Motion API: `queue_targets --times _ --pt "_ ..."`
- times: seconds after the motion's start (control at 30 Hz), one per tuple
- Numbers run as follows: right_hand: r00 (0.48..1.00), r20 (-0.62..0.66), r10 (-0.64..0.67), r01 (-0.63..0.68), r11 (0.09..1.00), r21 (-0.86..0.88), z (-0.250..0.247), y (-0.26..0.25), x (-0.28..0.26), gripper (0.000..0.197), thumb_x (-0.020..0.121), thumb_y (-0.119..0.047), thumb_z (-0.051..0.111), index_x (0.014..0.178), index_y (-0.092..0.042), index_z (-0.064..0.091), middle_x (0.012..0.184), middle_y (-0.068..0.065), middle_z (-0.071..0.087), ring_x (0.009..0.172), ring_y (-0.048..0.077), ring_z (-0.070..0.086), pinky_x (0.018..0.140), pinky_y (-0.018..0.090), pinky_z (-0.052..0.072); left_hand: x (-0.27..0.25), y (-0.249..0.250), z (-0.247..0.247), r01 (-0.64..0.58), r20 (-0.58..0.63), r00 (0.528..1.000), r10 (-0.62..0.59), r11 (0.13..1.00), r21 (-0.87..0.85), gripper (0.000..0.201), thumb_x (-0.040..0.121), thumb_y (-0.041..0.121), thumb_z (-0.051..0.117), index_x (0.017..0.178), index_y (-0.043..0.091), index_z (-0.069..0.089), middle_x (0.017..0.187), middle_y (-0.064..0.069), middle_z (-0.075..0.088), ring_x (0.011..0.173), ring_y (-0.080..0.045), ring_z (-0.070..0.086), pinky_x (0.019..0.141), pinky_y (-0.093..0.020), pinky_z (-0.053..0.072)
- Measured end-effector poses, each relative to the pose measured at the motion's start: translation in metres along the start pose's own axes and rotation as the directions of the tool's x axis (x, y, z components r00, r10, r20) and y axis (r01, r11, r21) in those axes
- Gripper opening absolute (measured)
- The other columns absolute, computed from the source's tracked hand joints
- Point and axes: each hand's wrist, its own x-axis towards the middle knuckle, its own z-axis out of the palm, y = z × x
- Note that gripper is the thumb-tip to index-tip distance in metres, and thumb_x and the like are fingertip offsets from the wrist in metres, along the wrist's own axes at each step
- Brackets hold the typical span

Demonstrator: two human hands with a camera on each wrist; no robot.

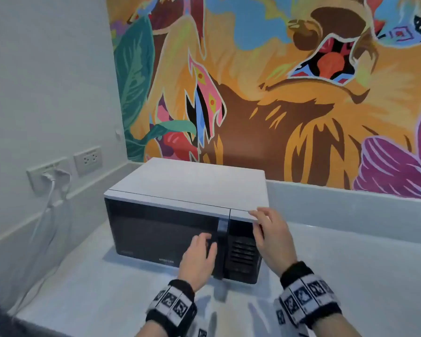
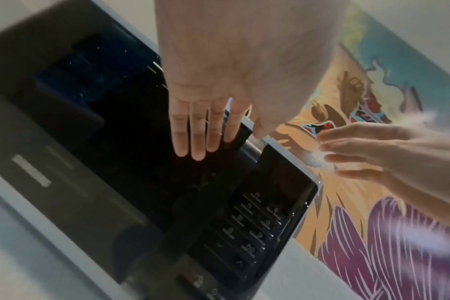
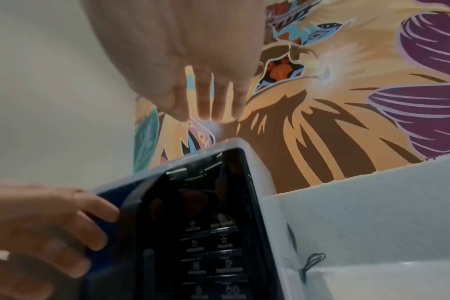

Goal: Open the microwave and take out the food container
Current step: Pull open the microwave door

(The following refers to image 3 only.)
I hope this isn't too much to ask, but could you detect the colourful painted wall mural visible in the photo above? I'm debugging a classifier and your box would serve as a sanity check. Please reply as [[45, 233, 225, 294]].
[[133, 0, 450, 195]]

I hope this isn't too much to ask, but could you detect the thin green wire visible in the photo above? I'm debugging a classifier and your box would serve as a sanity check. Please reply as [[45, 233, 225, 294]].
[[300, 253, 327, 284]]

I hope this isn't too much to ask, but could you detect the person's left hand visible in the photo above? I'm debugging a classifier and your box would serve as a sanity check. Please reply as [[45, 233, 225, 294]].
[[0, 182, 120, 300]]

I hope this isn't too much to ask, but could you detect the white microwave with black panel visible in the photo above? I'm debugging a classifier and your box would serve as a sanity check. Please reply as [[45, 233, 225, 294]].
[[85, 137, 308, 300]]

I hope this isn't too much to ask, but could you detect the person's right hand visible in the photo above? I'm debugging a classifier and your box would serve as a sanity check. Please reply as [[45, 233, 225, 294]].
[[80, 0, 267, 123]]

